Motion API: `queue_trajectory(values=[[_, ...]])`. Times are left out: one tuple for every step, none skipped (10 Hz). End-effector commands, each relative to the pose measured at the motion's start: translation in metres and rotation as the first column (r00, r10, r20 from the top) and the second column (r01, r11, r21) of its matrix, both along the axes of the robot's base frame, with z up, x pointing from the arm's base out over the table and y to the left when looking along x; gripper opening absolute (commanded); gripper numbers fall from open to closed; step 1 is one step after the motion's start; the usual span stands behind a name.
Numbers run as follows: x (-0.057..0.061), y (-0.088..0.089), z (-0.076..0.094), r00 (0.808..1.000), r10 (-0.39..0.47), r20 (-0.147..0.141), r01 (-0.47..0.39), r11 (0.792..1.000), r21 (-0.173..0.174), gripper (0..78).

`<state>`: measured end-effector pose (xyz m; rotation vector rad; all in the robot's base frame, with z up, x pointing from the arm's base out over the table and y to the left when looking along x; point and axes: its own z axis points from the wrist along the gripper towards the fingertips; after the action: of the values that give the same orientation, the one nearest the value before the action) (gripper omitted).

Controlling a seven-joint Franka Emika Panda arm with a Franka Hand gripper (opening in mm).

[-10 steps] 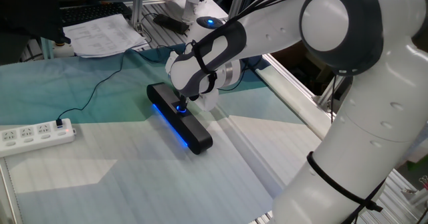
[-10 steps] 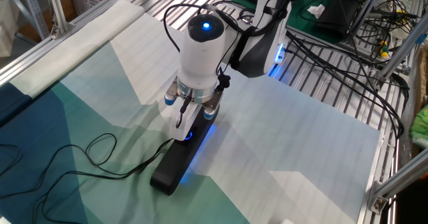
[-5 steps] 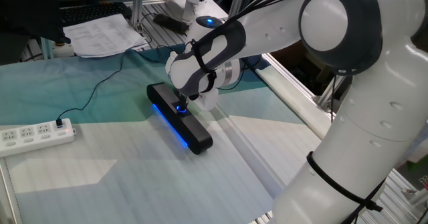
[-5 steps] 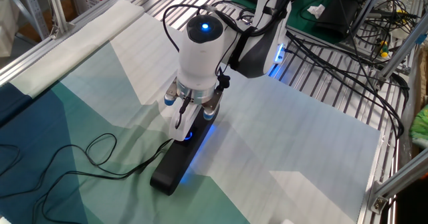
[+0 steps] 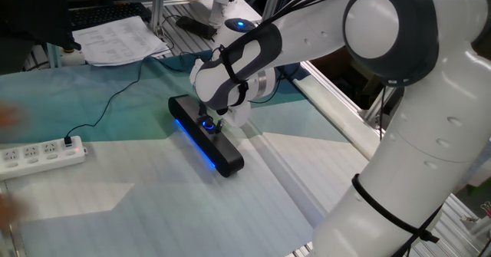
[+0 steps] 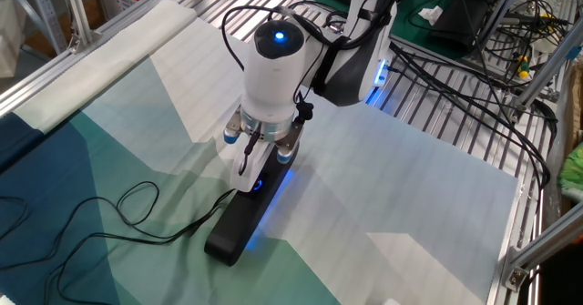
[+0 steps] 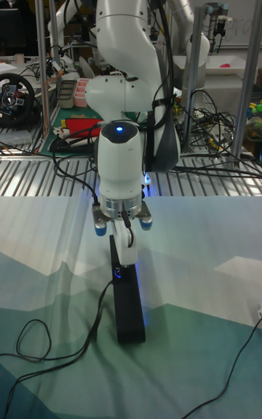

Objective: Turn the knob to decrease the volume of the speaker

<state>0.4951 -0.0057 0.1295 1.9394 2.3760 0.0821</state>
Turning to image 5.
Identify aluminium table side rail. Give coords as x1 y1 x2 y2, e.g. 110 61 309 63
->
295 55 384 162

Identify white power strip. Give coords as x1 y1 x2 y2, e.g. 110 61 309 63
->
0 135 88 182

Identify black bar speaker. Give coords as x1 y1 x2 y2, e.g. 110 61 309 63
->
167 94 246 179

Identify black computer monitor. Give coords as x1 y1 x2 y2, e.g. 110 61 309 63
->
0 0 82 51

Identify black power adapter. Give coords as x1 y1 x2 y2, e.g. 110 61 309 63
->
175 15 219 41

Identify black keyboard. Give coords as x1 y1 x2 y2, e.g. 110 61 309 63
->
68 2 153 31

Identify aluminium frame post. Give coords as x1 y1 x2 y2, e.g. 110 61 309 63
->
149 0 167 35
362 86 398 130

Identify thin black speaker cable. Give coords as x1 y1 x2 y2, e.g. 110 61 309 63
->
63 51 210 147

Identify teal and white patterned cloth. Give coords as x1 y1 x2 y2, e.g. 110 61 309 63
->
0 38 381 257

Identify stack of printed paper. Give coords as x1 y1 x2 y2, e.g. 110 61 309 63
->
71 15 172 67

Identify bare person hand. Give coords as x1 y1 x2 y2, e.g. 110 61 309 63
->
0 98 28 145

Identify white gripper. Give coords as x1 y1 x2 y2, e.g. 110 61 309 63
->
196 100 253 134

